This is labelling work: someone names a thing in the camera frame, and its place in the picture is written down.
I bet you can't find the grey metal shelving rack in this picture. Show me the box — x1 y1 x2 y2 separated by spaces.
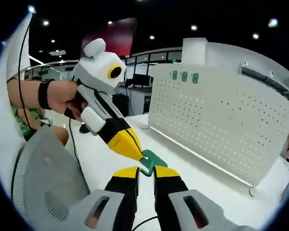
239 62 289 103

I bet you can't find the thin black cable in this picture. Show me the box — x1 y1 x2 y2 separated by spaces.
68 117 90 192
131 216 161 231
17 13 51 129

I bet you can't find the dark grey workstation cabinet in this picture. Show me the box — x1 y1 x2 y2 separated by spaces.
131 86 153 115

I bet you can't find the grey mesh office chair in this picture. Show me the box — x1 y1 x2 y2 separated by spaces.
11 125 91 231

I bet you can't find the person's white shirt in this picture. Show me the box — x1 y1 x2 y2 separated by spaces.
0 11 32 154

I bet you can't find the group of ceiling spotlights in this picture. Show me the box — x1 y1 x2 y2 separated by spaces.
27 4 279 44

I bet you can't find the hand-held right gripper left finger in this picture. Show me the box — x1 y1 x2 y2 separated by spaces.
68 166 141 231

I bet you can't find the person's left hand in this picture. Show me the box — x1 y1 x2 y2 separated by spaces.
49 80 88 121

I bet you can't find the white perforated mounting plate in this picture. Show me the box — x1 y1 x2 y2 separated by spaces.
140 63 289 197

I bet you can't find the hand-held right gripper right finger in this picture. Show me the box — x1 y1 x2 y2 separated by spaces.
153 166 226 231

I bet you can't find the black wristband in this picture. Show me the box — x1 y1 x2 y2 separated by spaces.
38 78 55 110

